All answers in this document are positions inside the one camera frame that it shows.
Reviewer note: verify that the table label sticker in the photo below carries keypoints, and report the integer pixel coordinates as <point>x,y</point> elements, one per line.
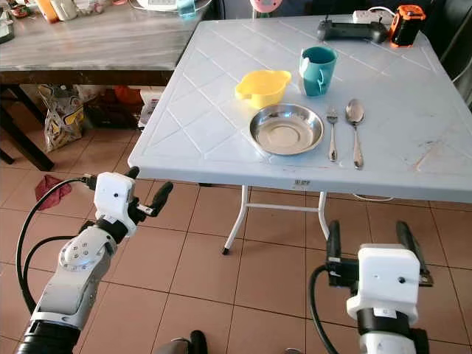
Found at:
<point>301,184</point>

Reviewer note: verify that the white folding table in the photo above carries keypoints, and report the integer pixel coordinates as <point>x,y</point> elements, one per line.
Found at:
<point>221,177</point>

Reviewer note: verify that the steel fork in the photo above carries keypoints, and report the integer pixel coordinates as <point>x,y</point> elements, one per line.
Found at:
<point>332,115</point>

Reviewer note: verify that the steel spoon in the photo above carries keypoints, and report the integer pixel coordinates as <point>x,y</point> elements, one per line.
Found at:
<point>355,110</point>

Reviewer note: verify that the pink round object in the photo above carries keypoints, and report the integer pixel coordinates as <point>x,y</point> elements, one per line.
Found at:
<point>265,6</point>

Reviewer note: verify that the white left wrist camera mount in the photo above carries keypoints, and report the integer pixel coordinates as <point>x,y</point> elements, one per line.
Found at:
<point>114,203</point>

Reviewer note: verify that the yellow black patterned bag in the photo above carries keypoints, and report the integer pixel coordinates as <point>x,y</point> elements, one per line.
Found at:
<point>63,122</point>

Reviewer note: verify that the orange bag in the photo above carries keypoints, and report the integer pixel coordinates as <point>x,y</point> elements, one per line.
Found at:
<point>127,94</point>

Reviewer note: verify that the dark wooden table grey top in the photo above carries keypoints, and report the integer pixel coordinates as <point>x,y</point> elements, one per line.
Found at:
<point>88,77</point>

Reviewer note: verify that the small clear lidded container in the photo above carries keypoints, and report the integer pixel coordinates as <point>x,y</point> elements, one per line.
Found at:
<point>92,6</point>

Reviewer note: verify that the red cloth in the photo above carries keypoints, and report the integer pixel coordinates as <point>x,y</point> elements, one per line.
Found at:
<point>51,192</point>

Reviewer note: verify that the red jar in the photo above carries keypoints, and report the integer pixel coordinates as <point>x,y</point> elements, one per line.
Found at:
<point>18,11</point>

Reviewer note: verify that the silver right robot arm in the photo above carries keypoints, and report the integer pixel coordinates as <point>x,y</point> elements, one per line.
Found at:
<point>383,324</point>

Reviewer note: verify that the teal mug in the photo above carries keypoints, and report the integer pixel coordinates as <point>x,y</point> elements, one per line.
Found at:
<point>317,74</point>

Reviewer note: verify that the black remote controller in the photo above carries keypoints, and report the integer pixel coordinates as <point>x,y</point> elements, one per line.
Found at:
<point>354,32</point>

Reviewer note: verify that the black grey robot foot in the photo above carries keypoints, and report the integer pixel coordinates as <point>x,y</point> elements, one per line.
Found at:
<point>195,343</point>

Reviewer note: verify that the stainless steel bowl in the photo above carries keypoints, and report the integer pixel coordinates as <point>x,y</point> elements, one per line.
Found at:
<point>286,133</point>

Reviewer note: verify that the white plastic box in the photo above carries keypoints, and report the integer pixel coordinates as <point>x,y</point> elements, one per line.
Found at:
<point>151,99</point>

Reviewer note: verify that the orange black battery pack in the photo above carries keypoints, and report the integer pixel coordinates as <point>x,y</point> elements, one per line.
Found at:
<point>407,28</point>

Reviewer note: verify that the yellow plastic bowl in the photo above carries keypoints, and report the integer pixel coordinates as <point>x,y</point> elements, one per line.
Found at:
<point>262,90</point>

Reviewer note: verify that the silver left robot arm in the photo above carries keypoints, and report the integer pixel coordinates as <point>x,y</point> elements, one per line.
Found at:
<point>77,273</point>

